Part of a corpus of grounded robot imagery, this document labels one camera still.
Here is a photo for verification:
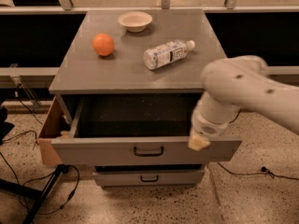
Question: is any grey bottom drawer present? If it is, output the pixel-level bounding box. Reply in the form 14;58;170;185
93;169;205;188

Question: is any brown cardboard box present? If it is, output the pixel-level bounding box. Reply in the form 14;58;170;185
38;99;70;165

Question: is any grey drawer cabinet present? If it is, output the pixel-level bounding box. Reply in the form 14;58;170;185
48;8;237;189

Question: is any black cable behind cabinet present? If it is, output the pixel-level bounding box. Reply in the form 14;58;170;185
228;109;242;124

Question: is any orange fruit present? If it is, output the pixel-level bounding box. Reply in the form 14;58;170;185
92;34;114;57

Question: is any metal railing frame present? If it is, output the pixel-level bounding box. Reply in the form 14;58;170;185
0;0;299;90

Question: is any grey drawer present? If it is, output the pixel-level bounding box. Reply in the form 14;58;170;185
93;169;205;188
53;93;241;166

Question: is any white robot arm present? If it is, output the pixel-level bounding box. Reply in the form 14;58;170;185
188;56;299;151

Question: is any grey top drawer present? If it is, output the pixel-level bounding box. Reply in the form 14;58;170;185
53;93;241;166

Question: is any black tripod stand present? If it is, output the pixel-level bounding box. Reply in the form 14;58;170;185
0;164;69;224

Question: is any clear plastic water bottle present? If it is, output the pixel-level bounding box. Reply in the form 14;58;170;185
143;39;195;70

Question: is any black floor cable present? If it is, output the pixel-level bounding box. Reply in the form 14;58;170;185
0;130;80;217
214;161;299;182

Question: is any black floor cable left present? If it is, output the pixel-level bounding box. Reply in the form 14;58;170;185
0;130;80;217

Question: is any white paper bowl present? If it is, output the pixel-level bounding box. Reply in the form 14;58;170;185
118;11;152;33

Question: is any black floor cable right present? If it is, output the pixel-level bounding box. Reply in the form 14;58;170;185
214;161;299;182

